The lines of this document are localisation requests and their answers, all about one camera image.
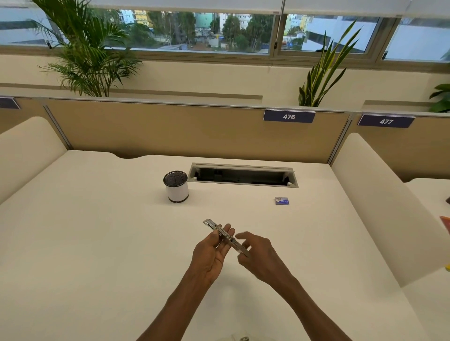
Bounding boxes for person's left hand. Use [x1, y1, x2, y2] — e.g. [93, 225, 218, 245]
[189, 223, 236, 284]

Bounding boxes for cream side divider panel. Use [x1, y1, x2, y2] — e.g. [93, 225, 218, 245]
[0, 116, 68, 206]
[331, 132, 450, 289]

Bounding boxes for beige desk partition panel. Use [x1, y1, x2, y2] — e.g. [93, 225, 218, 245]
[339, 112, 450, 183]
[0, 97, 57, 135]
[44, 98, 352, 164]

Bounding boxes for person's right forearm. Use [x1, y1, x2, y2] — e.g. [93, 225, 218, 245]
[279, 277, 353, 341]

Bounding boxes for silver metal stapler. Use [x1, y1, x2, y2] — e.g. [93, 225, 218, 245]
[203, 219, 252, 258]

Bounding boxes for green palm plant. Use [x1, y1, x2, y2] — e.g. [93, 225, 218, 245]
[29, 0, 143, 98]

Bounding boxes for person's left forearm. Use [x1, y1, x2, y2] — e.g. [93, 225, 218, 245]
[136, 273, 214, 341]

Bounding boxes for white cylindrical pen holder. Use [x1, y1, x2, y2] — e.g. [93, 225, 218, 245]
[163, 171, 190, 204]

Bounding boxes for window frame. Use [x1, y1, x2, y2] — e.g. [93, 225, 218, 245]
[0, 7, 450, 69]

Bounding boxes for green snake plant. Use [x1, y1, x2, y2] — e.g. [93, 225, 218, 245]
[298, 17, 363, 107]

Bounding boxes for person's right hand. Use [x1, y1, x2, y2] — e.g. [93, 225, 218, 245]
[234, 231, 294, 289]

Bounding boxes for desk cable tray opening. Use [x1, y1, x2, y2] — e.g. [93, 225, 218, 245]
[188, 162, 299, 189]

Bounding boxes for green leafy plant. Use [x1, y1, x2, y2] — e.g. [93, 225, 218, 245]
[428, 84, 450, 113]

